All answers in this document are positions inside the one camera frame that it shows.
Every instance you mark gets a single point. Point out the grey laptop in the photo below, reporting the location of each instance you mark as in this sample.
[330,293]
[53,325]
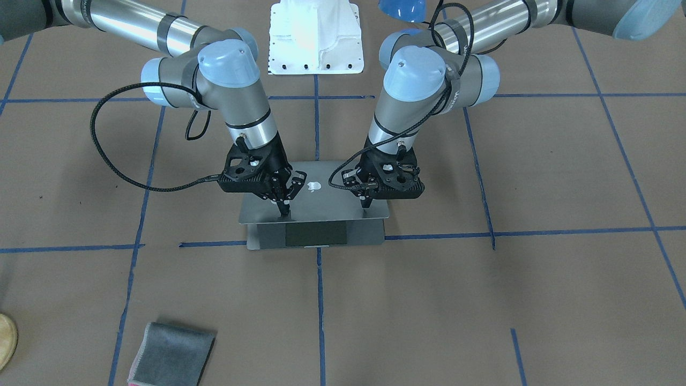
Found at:
[319,216]

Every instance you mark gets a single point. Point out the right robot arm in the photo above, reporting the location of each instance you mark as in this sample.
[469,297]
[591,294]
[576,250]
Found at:
[202,68]

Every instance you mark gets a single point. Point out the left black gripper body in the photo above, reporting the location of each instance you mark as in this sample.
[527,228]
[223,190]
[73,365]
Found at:
[366,161]

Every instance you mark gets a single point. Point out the blue desk lamp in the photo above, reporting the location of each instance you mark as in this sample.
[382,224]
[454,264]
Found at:
[413,12]

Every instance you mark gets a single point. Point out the grey folded cloth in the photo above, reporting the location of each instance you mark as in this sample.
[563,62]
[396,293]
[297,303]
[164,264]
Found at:
[171,355]

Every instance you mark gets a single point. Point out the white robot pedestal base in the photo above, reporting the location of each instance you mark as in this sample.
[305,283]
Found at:
[315,37]

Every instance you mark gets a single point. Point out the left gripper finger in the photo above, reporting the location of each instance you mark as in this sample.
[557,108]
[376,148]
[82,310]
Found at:
[368,210]

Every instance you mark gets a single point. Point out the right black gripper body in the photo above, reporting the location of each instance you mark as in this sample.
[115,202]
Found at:
[277,161]

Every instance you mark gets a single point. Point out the wooden mug tree stand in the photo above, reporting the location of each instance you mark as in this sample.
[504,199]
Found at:
[9,339]

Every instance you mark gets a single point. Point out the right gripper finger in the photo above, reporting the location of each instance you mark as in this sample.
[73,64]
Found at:
[283,203]
[298,180]

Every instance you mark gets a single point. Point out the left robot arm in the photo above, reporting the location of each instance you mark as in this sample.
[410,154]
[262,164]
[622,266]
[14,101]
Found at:
[430,72]

